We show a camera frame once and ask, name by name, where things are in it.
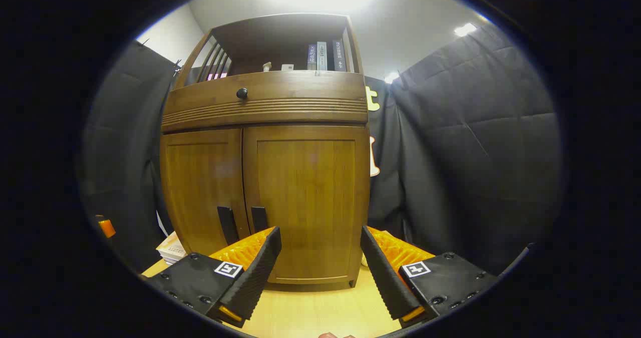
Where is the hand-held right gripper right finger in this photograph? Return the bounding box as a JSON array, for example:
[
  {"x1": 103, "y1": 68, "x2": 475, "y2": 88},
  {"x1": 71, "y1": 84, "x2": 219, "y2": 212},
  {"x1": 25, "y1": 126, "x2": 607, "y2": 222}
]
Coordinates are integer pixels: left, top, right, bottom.
[{"x1": 360, "y1": 226, "x2": 500, "y2": 328}]

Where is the wooden cabinet drawer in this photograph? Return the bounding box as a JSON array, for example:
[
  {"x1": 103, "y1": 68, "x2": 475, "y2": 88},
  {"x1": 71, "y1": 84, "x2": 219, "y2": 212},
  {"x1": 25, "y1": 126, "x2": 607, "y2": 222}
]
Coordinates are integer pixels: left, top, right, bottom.
[{"x1": 161, "y1": 71, "x2": 369, "y2": 132}]

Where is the wooden shoe cabinet door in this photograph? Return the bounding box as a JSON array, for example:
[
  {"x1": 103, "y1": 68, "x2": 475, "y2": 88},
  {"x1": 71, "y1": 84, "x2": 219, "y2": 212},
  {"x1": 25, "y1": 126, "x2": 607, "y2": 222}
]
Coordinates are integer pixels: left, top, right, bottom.
[
  {"x1": 160, "y1": 129, "x2": 251, "y2": 258},
  {"x1": 243, "y1": 125, "x2": 371, "y2": 286}
]

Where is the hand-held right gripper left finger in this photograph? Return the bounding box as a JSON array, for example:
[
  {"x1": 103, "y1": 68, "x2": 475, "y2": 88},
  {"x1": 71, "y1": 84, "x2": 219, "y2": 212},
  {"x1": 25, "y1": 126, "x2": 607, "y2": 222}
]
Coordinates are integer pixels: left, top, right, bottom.
[{"x1": 144, "y1": 226, "x2": 282, "y2": 328}]

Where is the black door handle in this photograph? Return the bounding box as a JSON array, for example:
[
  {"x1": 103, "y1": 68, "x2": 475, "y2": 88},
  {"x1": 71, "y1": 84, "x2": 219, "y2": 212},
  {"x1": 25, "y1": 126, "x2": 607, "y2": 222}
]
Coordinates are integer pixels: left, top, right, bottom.
[
  {"x1": 217, "y1": 206, "x2": 240, "y2": 246},
  {"x1": 250, "y1": 206, "x2": 270, "y2": 233}
]

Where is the wooden double-door shoe cabinet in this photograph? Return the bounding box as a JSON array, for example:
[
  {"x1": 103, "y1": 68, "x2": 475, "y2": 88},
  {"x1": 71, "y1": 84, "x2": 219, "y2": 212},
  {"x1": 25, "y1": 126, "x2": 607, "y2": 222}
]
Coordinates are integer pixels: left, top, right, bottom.
[{"x1": 159, "y1": 13, "x2": 371, "y2": 292}]

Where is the black webbing strap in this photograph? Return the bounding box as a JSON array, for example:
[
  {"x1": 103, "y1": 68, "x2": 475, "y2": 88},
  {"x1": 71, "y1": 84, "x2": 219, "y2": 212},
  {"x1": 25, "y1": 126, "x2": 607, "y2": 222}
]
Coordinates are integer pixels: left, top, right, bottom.
[{"x1": 498, "y1": 243, "x2": 535, "y2": 278}]

